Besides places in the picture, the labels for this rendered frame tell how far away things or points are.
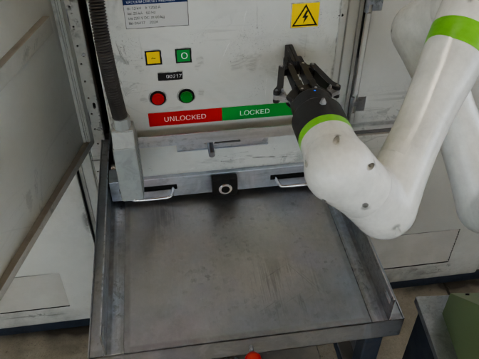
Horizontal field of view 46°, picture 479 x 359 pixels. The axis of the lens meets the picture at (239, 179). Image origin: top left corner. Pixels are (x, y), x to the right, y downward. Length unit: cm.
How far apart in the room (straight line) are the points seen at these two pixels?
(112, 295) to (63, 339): 103
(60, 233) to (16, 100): 66
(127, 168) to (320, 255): 46
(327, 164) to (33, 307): 150
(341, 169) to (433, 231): 131
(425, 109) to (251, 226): 52
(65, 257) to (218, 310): 86
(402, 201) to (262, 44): 45
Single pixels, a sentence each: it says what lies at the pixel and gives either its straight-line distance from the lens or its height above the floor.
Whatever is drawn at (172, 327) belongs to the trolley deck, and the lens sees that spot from 116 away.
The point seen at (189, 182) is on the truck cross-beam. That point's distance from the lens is 135.
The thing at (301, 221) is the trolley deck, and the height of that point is 85.
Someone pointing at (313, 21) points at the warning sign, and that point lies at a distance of 118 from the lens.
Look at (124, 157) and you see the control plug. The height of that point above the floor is 108.
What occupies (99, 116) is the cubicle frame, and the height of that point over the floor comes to 92.
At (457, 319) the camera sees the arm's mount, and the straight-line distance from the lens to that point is 128.
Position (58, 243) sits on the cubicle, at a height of 47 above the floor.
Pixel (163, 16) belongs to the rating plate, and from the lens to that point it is 113.
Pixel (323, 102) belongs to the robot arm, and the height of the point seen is 128.
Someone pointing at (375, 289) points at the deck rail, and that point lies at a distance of 123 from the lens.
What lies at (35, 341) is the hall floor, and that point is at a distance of 226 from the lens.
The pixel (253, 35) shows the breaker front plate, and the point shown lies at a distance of 116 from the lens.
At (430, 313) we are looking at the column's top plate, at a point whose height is 75.
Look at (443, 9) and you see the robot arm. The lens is 111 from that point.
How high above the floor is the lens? 180
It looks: 42 degrees down
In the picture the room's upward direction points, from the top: straight up
